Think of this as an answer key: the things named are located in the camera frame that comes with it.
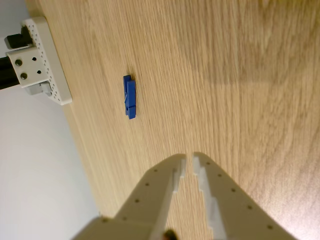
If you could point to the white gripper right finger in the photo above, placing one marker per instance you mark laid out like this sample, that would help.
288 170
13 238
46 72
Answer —
232 212

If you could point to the white bracket with screws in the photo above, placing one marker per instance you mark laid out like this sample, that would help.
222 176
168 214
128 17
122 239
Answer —
27 67

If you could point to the white perforated mount plate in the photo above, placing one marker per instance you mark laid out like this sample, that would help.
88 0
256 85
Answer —
53 65

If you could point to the grey clamp block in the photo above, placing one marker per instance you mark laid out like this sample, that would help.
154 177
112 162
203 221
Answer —
37 88

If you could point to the black clamp block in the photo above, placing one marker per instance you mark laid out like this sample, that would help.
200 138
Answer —
15 40

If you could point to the blue clothes peg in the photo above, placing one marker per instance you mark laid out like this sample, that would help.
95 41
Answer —
130 100

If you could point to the black stand pole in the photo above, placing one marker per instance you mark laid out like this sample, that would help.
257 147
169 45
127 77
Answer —
6 72

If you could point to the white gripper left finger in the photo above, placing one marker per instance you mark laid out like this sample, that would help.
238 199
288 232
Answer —
140 200

